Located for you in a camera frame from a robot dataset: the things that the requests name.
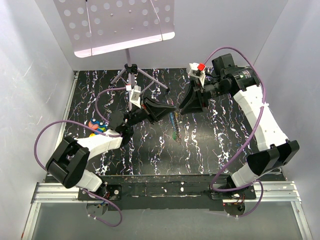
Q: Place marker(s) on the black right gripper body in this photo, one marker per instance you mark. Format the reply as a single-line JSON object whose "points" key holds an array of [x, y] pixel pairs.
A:
{"points": [[211, 89]]}

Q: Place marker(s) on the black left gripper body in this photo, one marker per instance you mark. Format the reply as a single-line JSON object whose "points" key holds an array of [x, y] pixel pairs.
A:
{"points": [[140, 115]]}

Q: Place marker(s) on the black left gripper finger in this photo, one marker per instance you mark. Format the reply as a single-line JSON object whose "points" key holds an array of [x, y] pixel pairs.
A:
{"points": [[154, 105], [158, 113]]}

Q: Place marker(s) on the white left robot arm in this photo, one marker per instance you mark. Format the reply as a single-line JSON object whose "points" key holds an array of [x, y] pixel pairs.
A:
{"points": [[69, 161]]}

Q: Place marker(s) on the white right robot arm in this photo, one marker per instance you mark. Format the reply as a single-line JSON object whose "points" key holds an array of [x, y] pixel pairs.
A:
{"points": [[243, 84]]}

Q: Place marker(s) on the green capped key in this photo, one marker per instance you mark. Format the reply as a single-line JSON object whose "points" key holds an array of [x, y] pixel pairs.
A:
{"points": [[173, 136]]}

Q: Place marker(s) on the orange blue toy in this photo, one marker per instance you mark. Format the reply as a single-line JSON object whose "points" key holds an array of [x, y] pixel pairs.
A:
{"points": [[97, 125]]}

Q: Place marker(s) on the white perforated music stand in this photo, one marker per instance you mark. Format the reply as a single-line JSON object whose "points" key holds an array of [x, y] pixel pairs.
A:
{"points": [[97, 27]]}

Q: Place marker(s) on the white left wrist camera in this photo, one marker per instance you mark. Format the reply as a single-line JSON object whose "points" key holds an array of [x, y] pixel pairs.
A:
{"points": [[134, 94]]}

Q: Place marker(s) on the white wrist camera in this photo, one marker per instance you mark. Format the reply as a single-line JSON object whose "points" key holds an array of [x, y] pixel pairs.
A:
{"points": [[197, 70], [134, 94]]}

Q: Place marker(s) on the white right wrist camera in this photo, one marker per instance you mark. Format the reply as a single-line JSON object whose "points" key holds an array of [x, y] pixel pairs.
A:
{"points": [[197, 70]]}

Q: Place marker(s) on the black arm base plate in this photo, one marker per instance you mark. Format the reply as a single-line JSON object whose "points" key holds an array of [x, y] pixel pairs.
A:
{"points": [[160, 192]]}

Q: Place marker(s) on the aluminium rail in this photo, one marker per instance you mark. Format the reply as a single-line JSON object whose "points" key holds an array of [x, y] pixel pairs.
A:
{"points": [[272, 191]]}

